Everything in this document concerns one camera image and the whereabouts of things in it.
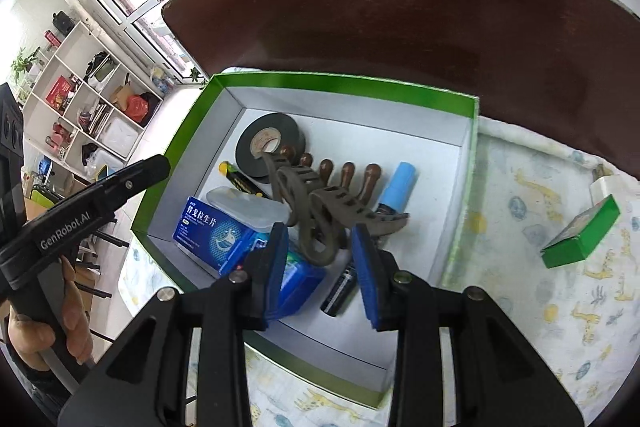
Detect black marker white cap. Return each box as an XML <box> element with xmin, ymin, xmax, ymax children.
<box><xmin>218</xmin><ymin>161</ymin><xmax>269</xmax><ymax>199</ymax></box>

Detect black marker blue cap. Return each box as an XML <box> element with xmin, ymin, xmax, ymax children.
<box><xmin>314</xmin><ymin>161</ymin><xmax>418</xmax><ymax>317</ymax></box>

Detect dark wooden headboard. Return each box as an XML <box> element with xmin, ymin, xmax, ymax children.
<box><xmin>163</xmin><ymin>0</ymin><xmax>639</xmax><ymax>174</ymax></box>

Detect black electrical tape roll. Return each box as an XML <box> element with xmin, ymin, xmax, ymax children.
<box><xmin>235</xmin><ymin>113</ymin><xmax>306</xmax><ymax>182</ymax></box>

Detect small green box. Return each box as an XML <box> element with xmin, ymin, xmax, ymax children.
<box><xmin>541</xmin><ymin>195</ymin><xmax>620</xmax><ymax>269</ymax></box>

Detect clear plastic tube case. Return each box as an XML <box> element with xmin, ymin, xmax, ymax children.
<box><xmin>206</xmin><ymin>187</ymin><xmax>290</xmax><ymax>233</ymax></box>

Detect giraffe print cloth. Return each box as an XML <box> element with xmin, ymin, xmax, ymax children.
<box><xmin>117</xmin><ymin>66</ymin><xmax>640</xmax><ymax>427</ymax></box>

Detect large green open box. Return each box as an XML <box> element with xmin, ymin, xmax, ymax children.
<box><xmin>130</xmin><ymin>71</ymin><xmax>481</xmax><ymax>410</ymax></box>

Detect brown wooden comb massager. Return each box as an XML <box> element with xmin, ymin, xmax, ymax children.
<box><xmin>278</xmin><ymin>145</ymin><xmax>384</xmax><ymax>208</ymax></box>

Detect white USB charger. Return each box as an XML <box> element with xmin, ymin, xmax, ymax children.
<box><xmin>589</xmin><ymin>164</ymin><xmax>624</xmax><ymax>205</ymax></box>

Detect person's left hand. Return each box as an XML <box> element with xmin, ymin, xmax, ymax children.
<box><xmin>8</xmin><ymin>257</ymin><xmax>93</xmax><ymax>372</ymax></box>

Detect grey-brown hair claw clip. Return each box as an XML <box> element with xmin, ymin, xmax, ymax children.
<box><xmin>260</xmin><ymin>150</ymin><xmax>410</xmax><ymax>268</ymax></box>

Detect blue chewing gum container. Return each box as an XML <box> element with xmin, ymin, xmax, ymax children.
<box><xmin>266</xmin><ymin>239</ymin><xmax>326</xmax><ymax>321</ymax></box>

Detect blue medicine tablet box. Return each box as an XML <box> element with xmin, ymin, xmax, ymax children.
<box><xmin>172</xmin><ymin>197</ymin><xmax>257</xmax><ymax>277</ymax></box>

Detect white shelf unit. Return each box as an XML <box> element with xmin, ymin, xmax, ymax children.
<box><xmin>23</xmin><ymin>23</ymin><xmax>162</xmax><ymax>178</ymax></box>

